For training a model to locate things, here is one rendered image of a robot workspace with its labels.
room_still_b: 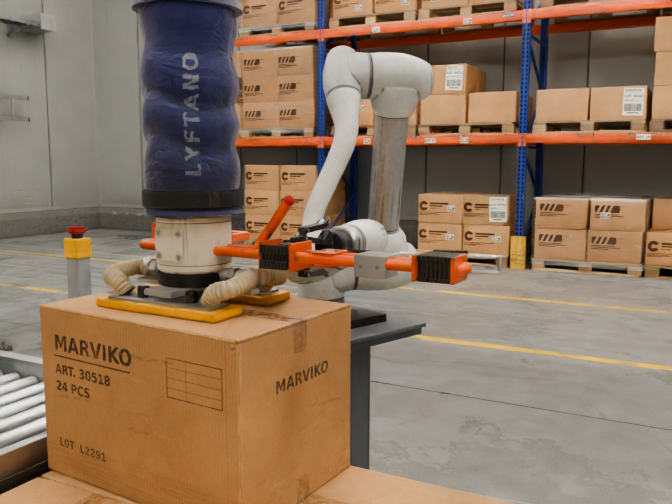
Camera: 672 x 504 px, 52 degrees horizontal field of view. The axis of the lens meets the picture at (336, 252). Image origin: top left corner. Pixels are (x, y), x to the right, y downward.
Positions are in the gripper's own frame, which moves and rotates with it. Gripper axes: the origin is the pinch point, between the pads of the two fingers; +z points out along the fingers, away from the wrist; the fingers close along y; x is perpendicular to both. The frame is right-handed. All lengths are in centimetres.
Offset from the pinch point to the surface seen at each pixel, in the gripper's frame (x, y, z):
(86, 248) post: 117, 11, -47
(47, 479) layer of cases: 53, 53, 22
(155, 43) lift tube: 27, -44, 10
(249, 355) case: -3.1, 16.6, 19.8
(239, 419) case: -2.7, 28.3, 22.7
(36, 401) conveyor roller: 101, 53, -12
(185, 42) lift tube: 20.6, -44.2, 8.3
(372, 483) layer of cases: -14, 53, -12
